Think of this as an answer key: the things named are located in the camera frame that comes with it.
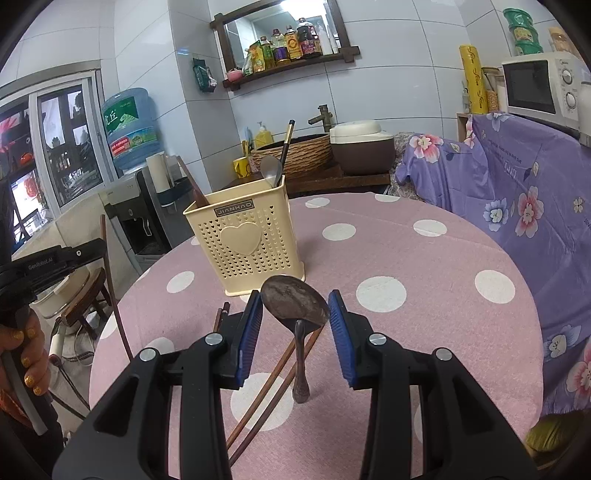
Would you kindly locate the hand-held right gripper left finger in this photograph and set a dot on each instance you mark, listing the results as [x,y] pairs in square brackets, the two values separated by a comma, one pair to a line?
[249,337]

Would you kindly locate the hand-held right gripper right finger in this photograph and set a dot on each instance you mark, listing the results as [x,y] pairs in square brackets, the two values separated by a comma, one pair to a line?
[341,337]

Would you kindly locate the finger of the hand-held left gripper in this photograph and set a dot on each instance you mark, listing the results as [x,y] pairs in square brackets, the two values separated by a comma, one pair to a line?
[90,251]

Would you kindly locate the cream plastic utensil holder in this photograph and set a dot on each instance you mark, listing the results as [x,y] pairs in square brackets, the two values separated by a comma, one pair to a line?
[240,258]

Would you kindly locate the plain metal spoon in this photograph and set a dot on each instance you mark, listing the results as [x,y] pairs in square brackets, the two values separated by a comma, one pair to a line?
[270,168]

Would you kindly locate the black chopstick with light tip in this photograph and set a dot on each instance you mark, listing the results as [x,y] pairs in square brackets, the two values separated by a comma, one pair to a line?
[286,147]

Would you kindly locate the person's left hand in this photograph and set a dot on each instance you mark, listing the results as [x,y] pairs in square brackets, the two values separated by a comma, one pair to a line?
[30,364]

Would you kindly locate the cream pot with lid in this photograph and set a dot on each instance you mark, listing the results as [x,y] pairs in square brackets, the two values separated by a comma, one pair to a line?
[60,295]

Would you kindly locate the dark wooden stool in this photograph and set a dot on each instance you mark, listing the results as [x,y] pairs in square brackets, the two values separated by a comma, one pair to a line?
[85,304]

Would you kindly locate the grey water dispenser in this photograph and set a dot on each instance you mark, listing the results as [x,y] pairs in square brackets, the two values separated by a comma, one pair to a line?
[124,194]

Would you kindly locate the white cup dispenser tube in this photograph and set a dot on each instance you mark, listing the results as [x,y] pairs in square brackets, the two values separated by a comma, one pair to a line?
[159,170]

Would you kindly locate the white framed window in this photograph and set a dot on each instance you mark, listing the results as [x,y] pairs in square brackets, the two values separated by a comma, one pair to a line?
[33,152]

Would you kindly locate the blue water jug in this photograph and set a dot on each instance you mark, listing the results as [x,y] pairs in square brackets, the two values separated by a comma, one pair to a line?
[129,129]

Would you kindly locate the red patterned clothing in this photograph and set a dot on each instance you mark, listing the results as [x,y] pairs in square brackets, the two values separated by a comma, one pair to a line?
[11,404]

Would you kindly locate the dark wooden counter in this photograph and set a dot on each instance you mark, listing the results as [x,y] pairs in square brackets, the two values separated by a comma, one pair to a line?
[351,180]

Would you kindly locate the yellow cup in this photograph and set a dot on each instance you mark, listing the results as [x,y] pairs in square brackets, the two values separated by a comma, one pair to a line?
[241,167]

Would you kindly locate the wicker wash basin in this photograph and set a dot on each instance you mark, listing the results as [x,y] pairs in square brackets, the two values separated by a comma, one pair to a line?
[304,157]

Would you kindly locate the brown and cream rice cooker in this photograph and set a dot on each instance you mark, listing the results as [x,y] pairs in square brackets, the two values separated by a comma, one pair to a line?
[360,152]

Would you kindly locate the blue toothbrush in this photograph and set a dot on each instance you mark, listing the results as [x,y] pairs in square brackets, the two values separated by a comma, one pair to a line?
[248,136]

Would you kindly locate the yellow soap bottle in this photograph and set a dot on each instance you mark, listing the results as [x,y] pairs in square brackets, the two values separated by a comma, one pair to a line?
[264,138]

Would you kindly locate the green hanging packet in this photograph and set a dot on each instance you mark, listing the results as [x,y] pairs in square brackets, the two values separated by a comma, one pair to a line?
[202,76]

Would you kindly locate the bronze faucet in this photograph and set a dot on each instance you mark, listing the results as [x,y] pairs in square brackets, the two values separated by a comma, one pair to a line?
[325,117]

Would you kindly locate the purple floral cloth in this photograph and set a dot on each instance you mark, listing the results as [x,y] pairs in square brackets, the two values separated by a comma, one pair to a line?
[508,184]

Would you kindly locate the pink bowl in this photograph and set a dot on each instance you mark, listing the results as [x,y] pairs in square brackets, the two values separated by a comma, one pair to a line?
[234,74]

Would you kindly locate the olive green cloth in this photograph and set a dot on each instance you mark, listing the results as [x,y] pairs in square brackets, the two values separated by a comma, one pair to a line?
[554,434]

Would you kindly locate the yellow snack packet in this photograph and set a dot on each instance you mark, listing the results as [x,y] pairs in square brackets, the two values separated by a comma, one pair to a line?
[257,57]

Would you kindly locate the green yellow bottle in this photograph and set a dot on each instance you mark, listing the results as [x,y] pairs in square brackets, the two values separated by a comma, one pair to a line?
[268,55]

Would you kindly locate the wooden framed mirror shelf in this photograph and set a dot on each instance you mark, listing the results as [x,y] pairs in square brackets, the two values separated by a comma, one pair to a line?
[240,27]

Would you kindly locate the purple label bottle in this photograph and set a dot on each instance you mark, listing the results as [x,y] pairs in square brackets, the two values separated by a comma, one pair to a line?
[280,50]

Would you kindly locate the glass storage jar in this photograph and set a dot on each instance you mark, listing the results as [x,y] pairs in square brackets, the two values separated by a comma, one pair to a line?
[491,92]

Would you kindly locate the yellow label oil bottle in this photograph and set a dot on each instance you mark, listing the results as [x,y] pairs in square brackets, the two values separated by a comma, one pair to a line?
[293,46]

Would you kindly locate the yellow film roll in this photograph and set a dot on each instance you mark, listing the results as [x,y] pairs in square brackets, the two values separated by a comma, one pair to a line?
[473,78]

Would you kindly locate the white plastic bottle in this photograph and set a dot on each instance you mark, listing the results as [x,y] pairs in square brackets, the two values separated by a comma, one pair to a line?
[333,44]

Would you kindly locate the dark soy sauce bottle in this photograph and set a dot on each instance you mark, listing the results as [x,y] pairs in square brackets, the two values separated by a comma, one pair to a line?
[308,41]

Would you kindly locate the white microwave oven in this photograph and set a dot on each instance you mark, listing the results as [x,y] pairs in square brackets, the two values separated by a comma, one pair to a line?
[526,87]

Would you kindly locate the dark blue wall tray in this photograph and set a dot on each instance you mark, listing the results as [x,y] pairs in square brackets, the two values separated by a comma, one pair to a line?
[178,194]

